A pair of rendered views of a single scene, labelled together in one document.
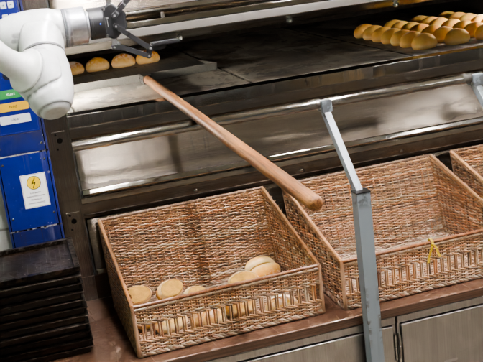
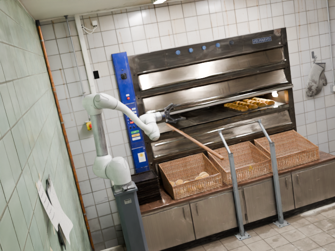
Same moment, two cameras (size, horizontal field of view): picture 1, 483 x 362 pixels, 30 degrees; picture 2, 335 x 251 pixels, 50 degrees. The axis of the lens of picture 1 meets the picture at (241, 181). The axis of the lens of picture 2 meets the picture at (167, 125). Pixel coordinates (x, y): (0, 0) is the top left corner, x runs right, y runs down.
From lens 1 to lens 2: 1.32 m
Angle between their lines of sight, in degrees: 3
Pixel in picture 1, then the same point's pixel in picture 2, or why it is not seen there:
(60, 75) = (156, 129)
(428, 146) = (247, 138)
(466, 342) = (261, 192)
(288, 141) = (208, 139)
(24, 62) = (148, 127)
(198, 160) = (184, 146)
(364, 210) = (231, 158)
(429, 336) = (251, 191)
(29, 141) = (139, 144)
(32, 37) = (148, 120)
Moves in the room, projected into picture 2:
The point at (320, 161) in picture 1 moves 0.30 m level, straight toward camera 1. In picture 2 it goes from (218, 144) to (219, 152)
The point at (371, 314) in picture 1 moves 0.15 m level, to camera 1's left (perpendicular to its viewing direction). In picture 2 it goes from (235, 186) to (221, 188)
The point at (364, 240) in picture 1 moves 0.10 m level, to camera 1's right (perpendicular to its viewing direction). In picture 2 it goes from (232, 166) to (241, 164)
